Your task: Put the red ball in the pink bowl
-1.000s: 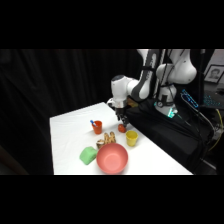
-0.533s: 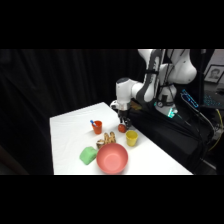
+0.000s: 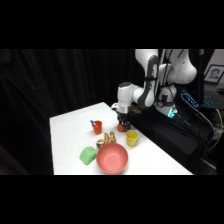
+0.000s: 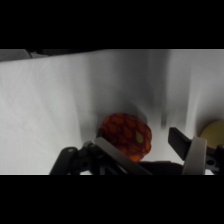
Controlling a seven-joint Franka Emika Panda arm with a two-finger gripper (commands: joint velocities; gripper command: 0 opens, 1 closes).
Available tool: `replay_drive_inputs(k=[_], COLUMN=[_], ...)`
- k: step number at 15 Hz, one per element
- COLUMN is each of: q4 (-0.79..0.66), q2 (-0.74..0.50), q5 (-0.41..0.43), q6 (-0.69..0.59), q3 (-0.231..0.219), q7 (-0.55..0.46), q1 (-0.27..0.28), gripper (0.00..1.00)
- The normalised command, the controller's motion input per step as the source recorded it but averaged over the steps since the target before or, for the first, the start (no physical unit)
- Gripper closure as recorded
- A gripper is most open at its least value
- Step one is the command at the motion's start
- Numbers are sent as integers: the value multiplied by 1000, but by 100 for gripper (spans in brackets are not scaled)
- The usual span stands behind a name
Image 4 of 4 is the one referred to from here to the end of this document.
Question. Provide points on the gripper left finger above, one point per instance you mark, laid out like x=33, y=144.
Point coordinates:
x=115, y=155

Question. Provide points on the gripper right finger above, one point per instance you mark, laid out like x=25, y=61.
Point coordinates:
x=195, y=155

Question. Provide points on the red patterned ball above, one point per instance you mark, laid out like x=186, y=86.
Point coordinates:
x=126, y=135

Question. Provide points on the yellow bowl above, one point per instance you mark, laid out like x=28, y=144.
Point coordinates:
x=213, y=132

